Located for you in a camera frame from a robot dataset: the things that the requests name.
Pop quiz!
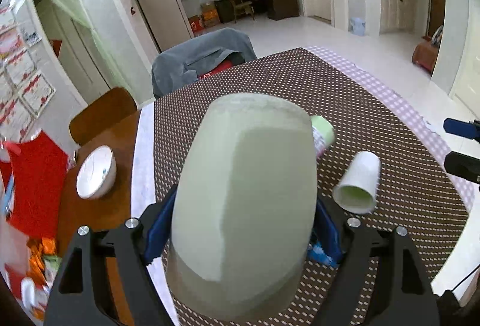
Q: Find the white paper cup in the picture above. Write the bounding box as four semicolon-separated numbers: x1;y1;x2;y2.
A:
332;151;381;215

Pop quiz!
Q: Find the blue water bottle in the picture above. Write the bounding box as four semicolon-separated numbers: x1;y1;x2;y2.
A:
349;17;366;36

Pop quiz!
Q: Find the pale green cup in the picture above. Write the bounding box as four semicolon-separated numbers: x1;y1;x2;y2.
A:
167;93;317;322

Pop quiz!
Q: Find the white refrigerator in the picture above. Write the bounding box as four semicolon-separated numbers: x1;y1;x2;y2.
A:
138;0;194;52

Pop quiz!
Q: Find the pink green canister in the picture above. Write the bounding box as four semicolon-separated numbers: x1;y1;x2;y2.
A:
311;115;335;157

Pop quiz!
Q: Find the grey covered chair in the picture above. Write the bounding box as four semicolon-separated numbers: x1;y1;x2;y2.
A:
151;27;257;99

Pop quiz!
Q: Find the pink checkered tablecloth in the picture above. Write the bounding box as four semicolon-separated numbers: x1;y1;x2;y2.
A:
303;44;478;212

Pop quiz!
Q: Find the brown wooden chair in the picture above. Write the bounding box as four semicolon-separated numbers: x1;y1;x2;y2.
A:
69;87;137;146

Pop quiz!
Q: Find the red tote bag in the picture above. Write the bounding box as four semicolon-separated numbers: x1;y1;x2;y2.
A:
7;131;68;239

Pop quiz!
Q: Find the white ceramic bowl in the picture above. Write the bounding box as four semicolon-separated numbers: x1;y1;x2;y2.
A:
76;145;116;200

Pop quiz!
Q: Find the wooden desk chair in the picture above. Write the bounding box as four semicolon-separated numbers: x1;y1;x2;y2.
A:
229;0;255;23

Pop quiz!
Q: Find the brown polka dot tablecloth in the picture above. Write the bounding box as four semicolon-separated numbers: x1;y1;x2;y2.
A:
152;46;470;326

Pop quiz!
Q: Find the dark wooden desk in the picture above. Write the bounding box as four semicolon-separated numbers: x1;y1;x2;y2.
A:
248;0;300;21

